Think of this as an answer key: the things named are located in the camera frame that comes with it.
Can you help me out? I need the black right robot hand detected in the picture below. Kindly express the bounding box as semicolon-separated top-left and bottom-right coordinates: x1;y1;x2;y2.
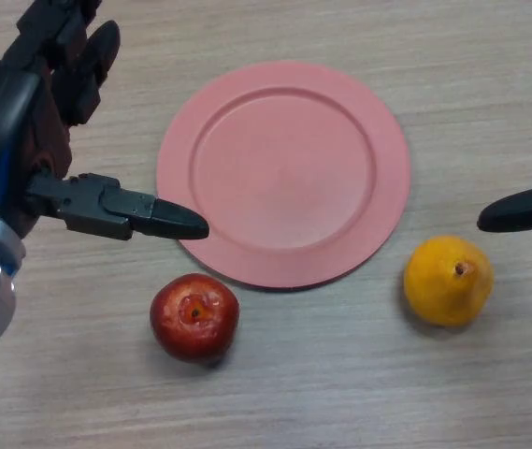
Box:
476;17;532;234

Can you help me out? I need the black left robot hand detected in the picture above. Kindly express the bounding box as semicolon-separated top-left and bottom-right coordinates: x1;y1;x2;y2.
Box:
0;0;210;242

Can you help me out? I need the red apple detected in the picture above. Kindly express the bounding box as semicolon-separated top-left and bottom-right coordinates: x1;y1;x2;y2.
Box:
149;273;241;366

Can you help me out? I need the pink round plate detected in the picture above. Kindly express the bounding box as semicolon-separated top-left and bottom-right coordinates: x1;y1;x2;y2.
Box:
156;60;412;292

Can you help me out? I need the yellow pear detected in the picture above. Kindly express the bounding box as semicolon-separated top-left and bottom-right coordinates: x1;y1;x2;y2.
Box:
403;235;496;327

